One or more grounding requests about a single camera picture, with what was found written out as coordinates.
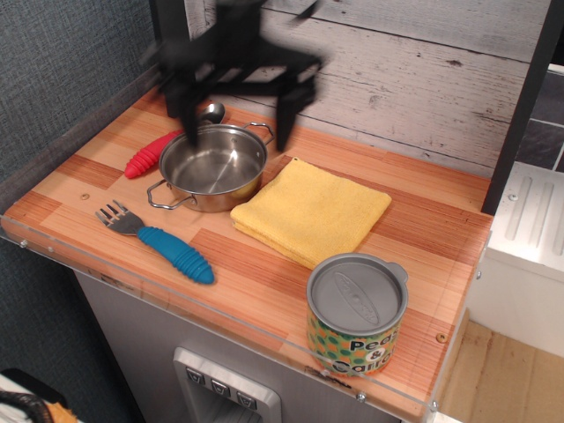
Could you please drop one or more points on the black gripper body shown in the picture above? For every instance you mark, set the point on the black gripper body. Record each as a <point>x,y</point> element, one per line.
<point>234,57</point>

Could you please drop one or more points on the red handled spoon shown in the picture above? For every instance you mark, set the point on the red handled spoon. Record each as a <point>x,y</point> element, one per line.
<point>149,155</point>

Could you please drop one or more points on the stainless steel pot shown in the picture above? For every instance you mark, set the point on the stainless steel pot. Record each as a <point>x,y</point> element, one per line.
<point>224,170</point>

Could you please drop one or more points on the yellow folded cloth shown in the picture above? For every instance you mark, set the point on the yellow folded cloth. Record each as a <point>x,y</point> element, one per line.
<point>308,214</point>

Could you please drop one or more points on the dark left post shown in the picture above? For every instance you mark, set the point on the dark left post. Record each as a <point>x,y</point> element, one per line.
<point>169,26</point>

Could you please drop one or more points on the grey dispenser panel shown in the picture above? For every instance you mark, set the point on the grey dispenser panel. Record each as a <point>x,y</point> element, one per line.
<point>214,393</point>

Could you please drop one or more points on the white toy sink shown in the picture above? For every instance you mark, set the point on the white toy sink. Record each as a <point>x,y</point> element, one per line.
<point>518,285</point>

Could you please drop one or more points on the dark right post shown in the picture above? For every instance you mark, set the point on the dark right post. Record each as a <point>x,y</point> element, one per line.
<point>542,56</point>

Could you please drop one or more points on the peas and carrots can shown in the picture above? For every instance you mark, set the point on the peas and carrots can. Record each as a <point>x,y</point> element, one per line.
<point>356,303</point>

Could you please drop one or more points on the blue handled fork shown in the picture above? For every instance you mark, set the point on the blue handled fork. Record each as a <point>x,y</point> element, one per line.
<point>186,259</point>

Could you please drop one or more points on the dark post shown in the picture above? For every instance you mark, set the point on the dark post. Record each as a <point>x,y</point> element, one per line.
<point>542,56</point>
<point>169,26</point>

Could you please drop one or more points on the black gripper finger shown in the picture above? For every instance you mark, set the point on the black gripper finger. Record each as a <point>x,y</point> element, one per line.
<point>187,114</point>
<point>288,119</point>

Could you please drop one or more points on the orange black object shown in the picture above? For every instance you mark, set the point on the orange black object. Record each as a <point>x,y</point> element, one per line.
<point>25,398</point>

